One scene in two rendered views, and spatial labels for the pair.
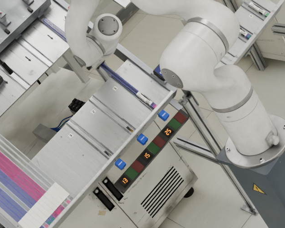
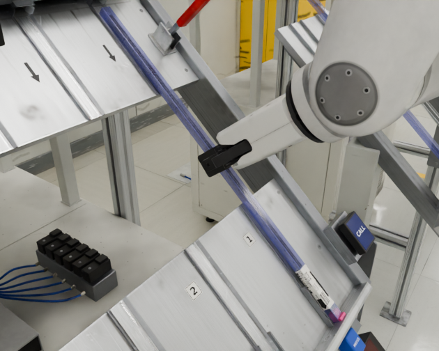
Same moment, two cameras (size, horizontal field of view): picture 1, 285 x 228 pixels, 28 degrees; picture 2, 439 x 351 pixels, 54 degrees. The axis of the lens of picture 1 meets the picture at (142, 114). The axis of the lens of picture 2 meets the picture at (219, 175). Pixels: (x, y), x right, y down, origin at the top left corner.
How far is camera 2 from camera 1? 149 cm
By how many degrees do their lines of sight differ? 29
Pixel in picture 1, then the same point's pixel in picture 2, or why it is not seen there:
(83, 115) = (163, 296)
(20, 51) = (12, 44)
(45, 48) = (88, 70)
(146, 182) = not seen: outside the picture
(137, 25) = (95, 162)
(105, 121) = (222, 331)
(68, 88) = (28, 205)
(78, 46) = (431, 14)
